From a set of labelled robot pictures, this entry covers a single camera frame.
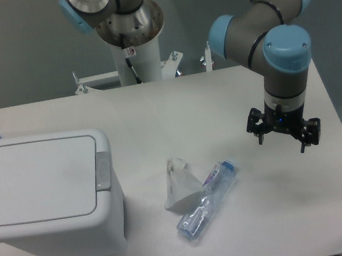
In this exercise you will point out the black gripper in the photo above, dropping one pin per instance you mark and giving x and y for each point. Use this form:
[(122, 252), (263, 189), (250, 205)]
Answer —
[(275, 120)]

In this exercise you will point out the white plastic trash can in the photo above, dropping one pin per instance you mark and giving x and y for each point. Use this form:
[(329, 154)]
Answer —
[(60, 196)]

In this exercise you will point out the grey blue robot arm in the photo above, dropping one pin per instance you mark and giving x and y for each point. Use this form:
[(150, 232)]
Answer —
[(264, 40)]

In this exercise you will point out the crushed clear plastic bottle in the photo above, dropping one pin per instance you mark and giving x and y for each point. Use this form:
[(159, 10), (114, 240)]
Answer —
[(197, 218)]

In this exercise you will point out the crumpled white paper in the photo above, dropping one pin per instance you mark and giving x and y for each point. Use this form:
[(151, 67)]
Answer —
[(183, 188)]

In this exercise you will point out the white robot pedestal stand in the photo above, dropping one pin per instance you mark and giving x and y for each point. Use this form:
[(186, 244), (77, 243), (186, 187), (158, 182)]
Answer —
[(132, 32)]

